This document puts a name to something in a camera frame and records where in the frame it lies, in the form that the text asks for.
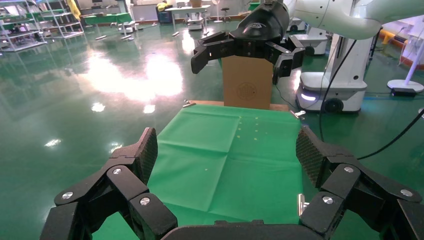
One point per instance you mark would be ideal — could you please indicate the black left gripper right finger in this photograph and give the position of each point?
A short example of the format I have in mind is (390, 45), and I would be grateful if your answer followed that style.
(351, 195)

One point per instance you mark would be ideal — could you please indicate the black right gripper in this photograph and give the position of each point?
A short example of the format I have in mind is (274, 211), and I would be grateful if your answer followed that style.
(261, 26)

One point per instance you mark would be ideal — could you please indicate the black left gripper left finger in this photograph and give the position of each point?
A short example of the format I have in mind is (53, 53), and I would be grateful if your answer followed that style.
(132, 198)

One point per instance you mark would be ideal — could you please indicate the small brown cardboard box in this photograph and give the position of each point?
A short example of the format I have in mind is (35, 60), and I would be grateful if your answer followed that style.
(246, 78)

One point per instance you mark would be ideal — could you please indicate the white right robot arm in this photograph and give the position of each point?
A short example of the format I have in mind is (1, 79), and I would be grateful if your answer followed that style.
(331, 16)

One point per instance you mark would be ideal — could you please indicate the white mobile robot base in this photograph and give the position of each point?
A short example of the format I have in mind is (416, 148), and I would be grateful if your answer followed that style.
(313, 41)

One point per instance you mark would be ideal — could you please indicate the black stool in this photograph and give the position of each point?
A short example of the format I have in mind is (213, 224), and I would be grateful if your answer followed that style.
(225, 10)

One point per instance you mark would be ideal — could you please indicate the silver binder clip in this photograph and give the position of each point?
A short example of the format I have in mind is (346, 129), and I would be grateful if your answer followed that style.
(301, 203)
(188, 103)
(299, 114)

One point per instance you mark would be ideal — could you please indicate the white standing fan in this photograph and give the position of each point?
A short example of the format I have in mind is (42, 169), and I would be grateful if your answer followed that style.
(217, 13)

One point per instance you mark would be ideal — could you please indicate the white work table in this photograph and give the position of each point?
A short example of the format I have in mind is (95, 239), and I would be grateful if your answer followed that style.
(187, 8)

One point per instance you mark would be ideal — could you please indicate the blue bin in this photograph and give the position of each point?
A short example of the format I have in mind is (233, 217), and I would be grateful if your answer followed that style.
(164, 17)

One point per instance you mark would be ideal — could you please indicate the white robot body with base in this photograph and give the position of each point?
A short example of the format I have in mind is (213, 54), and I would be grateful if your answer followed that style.
(344, 69)

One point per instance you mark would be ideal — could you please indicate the black power adapter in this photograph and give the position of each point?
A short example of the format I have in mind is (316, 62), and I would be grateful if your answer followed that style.
(403, 92)

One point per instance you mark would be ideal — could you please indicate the white floor lamp stand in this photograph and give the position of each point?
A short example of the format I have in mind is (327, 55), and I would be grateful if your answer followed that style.
(405, 84)

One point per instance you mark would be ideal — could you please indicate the orange yellow floor barrier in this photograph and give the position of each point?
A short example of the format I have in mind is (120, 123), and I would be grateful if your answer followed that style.
(387, 35)

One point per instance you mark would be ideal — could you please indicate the green covered table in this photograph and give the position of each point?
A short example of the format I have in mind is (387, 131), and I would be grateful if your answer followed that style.
(106, 18)

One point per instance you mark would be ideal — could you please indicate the yellow hanging garment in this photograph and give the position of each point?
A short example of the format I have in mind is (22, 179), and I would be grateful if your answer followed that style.
(73, 9)

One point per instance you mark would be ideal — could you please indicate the metal storage shelf rack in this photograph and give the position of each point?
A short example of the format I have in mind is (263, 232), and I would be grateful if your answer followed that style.
(63, 24)
(16, 33)

